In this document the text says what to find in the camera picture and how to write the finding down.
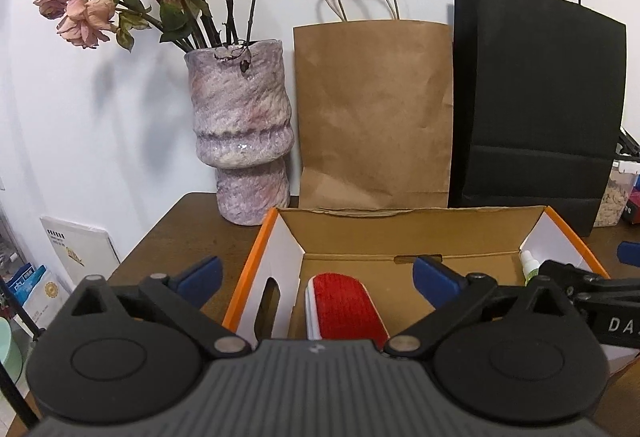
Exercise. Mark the mint green object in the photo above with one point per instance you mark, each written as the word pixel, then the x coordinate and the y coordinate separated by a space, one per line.
pixel 9 349

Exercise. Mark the black plastic object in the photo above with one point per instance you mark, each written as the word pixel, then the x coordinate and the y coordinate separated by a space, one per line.
pixel 631 144

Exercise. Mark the white book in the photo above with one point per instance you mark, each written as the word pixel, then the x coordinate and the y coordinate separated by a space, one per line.
pixel 75 247

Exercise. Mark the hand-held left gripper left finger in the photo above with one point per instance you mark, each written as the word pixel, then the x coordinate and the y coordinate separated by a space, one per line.
pixel 200 279

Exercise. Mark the brown paper bag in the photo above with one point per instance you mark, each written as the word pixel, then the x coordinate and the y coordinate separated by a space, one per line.
pixel 370 117

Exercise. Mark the clear container of seeds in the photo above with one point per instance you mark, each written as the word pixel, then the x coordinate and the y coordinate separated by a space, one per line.
pixel 615 202

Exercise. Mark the red and white lint brush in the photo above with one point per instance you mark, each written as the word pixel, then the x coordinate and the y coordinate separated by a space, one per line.
pixel 340 302

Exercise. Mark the mottled purple ceramic vase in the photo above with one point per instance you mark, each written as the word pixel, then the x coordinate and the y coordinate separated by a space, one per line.
pixel 240 117

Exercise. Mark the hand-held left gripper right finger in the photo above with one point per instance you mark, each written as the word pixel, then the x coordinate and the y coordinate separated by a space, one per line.
pixel 435 279

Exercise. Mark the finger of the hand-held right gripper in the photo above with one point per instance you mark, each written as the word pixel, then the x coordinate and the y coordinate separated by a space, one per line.
pixel 580 284
pixel 630 253

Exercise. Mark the dark red box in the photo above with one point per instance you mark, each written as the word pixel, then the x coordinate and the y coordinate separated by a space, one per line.
pixel 635 207

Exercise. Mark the orange cardboard box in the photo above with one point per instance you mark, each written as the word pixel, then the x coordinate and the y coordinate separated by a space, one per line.
pixel 400 237

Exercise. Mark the black stand leg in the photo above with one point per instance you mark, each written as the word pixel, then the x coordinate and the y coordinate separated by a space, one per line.
pixel 17 399

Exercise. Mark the small green spray bottle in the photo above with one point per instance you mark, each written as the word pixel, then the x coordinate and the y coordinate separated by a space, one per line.
pixel 530 272

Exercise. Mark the thin black metal rod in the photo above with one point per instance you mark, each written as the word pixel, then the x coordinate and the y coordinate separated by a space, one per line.
pixel 22 312

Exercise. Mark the blue packet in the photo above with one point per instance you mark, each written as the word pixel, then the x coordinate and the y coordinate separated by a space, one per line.
pixel 22 279

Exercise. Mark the white packet with gold seal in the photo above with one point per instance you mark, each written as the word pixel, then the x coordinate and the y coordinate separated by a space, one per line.
pixel 47 299

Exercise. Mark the black paper bag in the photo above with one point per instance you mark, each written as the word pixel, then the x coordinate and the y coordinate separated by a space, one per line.
pixel 540 92

